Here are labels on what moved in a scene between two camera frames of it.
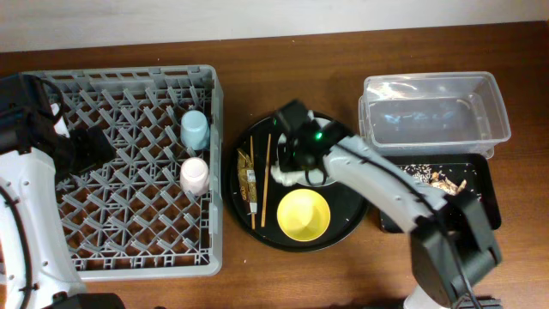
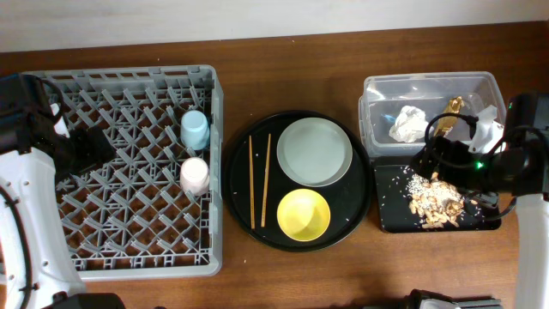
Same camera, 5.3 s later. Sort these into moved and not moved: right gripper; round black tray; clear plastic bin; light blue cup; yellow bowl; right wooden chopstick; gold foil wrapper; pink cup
Moved: right gripper; gold foil wrapper
Not moved: yellow bowl; round black tray; light blue cup; right wooden chopstick; pink cup; clear plastic bin
